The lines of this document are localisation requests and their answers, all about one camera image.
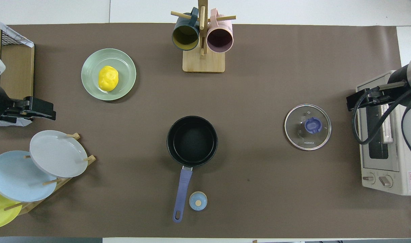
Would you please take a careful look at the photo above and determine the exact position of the yellow potato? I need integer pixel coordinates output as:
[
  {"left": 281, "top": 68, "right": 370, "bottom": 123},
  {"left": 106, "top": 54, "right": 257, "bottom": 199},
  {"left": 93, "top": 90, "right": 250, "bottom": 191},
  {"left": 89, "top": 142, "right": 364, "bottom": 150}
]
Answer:
[{"left": 98, "top": 65, "right": 119, "bottom": 92}]

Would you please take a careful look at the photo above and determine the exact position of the wooden plate rack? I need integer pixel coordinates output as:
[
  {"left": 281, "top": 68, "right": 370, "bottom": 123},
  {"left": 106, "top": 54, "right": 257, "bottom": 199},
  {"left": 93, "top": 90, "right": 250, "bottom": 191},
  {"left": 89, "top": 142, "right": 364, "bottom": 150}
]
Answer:
[{"left": 3, "top": 133, "right": 97, "bottom": 216}]

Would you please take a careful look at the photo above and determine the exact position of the wooden mug tree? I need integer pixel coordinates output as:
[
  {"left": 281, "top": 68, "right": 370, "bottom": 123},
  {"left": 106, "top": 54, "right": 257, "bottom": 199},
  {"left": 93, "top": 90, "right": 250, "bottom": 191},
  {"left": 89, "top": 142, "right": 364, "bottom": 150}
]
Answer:
[{"left": 171, "top": 0, "right": 237, "bottom": 73}]

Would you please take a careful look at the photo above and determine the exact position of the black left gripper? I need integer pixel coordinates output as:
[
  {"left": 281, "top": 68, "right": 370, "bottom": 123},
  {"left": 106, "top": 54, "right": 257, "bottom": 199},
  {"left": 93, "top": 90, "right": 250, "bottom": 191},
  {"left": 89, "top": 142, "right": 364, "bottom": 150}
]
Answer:
[{"left": 3, "top": 96, "right": 57, "bottom": 123}]

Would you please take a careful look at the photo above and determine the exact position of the glass lid purple knob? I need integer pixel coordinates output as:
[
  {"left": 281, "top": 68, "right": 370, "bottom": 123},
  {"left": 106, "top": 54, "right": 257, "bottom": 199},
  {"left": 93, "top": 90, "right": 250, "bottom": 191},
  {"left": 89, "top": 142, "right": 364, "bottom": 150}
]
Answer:
[{"left": 284, "top": 104, "right": 332, "bottom": 151}]

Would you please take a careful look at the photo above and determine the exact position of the grey plate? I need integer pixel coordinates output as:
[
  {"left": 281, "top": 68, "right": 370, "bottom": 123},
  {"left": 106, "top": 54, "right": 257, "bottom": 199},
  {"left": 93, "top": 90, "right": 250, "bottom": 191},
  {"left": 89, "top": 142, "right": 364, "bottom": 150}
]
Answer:
[{"left": 29, "top": 130, "right": 88, "bottom": 178}]

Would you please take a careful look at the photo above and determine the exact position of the dark blue mug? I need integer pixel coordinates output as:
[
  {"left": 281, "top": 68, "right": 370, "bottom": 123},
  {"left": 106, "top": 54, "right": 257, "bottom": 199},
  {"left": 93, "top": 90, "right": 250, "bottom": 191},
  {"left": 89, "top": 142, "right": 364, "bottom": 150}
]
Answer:
[{"left": 172, "top": 7, "right": 200, "bottom": 51}]

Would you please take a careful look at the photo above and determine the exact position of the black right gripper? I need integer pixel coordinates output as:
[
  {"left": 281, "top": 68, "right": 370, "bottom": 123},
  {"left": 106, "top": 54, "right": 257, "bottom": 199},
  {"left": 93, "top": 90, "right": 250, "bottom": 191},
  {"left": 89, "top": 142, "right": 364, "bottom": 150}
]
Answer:
[{"left": 346, "top": 86, "right": 393, "bottom": 112}]

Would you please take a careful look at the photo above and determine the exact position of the beige toaster oven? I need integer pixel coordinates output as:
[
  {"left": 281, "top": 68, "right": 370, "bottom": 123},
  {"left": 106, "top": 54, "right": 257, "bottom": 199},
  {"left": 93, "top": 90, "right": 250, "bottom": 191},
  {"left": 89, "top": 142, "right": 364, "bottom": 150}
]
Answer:
[{"left": 356, "top": 70, "right": 411, "bottom": 196}]

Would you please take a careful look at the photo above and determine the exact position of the black wire shelf frame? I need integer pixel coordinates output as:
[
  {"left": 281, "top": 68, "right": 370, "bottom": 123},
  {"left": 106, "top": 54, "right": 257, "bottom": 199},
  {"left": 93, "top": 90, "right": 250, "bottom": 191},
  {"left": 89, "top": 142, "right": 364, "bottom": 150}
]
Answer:
[{"left": 1, "top": 29, "right": 34, "bottom": 47}]

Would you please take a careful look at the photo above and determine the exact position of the pink mug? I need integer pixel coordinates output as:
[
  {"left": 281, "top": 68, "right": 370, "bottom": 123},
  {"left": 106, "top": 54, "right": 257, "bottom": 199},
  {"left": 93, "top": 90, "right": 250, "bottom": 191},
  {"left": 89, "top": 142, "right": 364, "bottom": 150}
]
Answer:
[{"left": 207, "top": 8, "right": 234, "bottom": 53}]

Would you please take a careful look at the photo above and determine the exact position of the wooden shelf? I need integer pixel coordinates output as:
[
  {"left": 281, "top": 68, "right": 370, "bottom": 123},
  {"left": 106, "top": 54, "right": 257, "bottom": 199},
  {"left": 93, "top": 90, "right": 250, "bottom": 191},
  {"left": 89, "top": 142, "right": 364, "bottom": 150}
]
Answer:
[{"left": 0, "top": 25, "right": 35, "bottom": 119}]

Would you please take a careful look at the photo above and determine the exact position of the mint green plate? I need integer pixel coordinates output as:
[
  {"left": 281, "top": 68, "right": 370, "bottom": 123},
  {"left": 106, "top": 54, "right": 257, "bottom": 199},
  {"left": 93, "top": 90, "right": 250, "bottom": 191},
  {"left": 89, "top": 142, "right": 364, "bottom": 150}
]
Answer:
[{"left": 81, "top": 48, "right": 137, "bottom": 101}]

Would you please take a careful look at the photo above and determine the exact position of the light blue plate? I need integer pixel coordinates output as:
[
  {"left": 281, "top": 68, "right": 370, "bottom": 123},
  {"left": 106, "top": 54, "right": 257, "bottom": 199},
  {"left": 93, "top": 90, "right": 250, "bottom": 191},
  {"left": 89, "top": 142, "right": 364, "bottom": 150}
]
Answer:
[{"left": 0, "top": 151, "right": 57, "bottom": 203}]

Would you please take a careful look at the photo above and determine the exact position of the white checked cloth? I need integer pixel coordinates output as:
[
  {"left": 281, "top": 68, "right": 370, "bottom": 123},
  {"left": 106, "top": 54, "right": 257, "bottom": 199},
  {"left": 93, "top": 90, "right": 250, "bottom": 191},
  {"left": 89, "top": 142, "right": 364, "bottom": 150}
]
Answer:
[
  {"left": 0, "top": 16, "right": 34, "bottom": 48},
  {"left": 0, "top": 118, "right": 33, "bottom": 127}
]

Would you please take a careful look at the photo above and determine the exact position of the dark pot purple handle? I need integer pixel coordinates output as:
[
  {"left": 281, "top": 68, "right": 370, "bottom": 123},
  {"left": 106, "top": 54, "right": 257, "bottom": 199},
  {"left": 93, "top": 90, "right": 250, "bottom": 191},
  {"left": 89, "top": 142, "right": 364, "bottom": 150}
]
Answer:
[{"left": 166, "top": 115, "right": 218, "bottom": 223}]

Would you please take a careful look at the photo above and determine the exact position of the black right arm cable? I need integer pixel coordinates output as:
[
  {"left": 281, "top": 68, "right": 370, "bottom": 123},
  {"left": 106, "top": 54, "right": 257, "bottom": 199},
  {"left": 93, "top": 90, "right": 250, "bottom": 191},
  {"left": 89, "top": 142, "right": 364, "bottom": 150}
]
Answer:
[{"left": 352, "top": 86, "right": 411, "bottom": 146}]

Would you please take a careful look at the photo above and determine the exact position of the brown paper table mat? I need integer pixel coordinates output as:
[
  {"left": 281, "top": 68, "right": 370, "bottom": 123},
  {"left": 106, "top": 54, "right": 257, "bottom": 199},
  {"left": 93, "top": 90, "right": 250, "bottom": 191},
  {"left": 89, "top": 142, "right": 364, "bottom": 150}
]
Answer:
[{"left": 0, "top": 23, "right": 411, "bottom": 238}]

